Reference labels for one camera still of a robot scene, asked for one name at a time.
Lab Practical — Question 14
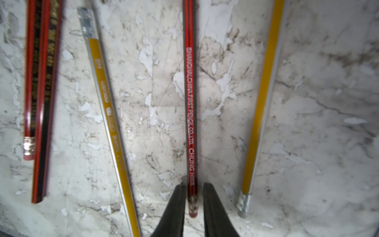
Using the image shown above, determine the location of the red pencil long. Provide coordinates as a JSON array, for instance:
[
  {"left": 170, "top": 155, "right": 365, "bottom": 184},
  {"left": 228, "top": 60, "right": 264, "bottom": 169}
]
[{"left": 32, "top": 1, "right": 65, "bottom": 204}]

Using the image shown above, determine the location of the red pencil beside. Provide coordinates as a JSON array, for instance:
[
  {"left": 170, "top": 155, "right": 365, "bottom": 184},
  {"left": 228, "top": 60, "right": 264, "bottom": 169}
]
[{"left": 23, "top": 1, "right": 42, "bottom": 161}]

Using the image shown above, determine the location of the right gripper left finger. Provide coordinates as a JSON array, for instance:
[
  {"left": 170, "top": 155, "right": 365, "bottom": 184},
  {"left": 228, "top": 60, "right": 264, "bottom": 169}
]
[{"left": 151, "top": 185, "right": 187, "bottom": 237}]

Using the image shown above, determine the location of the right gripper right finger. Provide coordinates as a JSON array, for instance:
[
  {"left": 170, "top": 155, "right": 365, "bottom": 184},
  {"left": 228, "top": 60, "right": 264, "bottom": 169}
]
[{"left": 203, "top": 183, "right": 239, "bottom": 237}]

